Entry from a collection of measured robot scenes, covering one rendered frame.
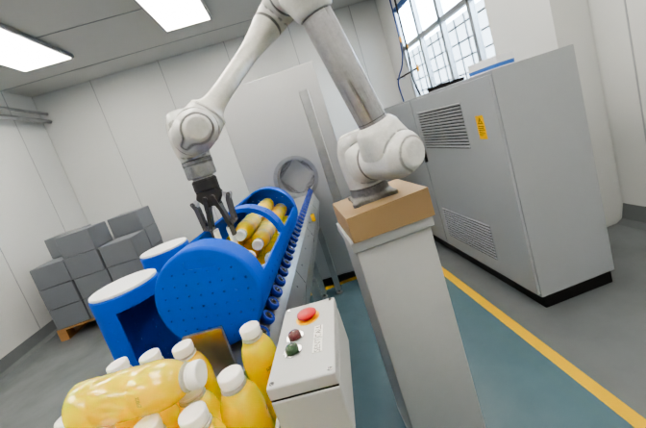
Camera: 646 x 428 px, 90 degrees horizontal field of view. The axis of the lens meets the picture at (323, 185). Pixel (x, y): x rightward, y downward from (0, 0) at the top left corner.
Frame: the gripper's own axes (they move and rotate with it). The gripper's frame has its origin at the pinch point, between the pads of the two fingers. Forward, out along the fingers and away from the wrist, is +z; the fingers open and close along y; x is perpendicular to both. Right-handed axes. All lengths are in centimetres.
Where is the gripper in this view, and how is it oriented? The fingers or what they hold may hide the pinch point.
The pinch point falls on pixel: (225, 238)
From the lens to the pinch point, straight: 109.1
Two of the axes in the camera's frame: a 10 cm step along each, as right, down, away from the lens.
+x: -0.3, 1.6, -9.9
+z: 3.0, 9.4, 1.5
